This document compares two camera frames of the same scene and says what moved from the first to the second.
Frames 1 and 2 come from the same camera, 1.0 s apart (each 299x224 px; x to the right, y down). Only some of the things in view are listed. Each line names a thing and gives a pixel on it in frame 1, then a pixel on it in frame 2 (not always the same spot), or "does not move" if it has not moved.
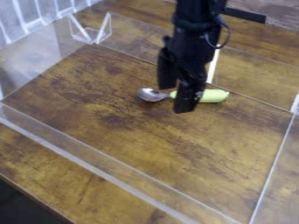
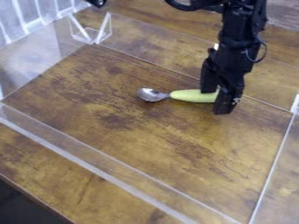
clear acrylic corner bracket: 89,34 does not move
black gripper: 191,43 -> 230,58
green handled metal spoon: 207,96 does not move
